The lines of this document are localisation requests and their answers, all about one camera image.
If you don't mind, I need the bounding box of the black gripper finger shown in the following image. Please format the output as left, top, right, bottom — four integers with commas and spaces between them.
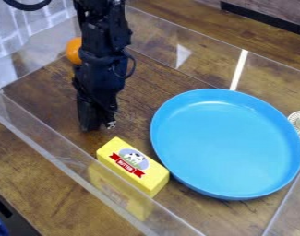
98, 107, 118, 129
77, 96, 102, 132

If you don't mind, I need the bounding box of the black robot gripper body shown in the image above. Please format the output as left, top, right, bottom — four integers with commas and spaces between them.
73, 48, 129, 112

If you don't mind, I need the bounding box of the orange ball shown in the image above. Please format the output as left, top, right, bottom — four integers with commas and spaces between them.
66, 37, 82, 65

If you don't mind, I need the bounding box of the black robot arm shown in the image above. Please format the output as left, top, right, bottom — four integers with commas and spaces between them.
71, 0, 135, 132

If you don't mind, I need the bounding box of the blue round tray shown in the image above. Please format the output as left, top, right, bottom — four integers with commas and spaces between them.
150, 88, 300, 200

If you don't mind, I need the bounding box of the yellow toy butter block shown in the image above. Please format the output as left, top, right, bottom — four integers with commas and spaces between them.
97, 136, 169, 197

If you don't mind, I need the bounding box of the clear acrylic enclosure wall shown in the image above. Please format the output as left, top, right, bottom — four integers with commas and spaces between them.
0, 0, 300, 236

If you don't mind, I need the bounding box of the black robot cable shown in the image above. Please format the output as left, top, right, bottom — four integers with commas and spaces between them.
2, 0, 54, 12

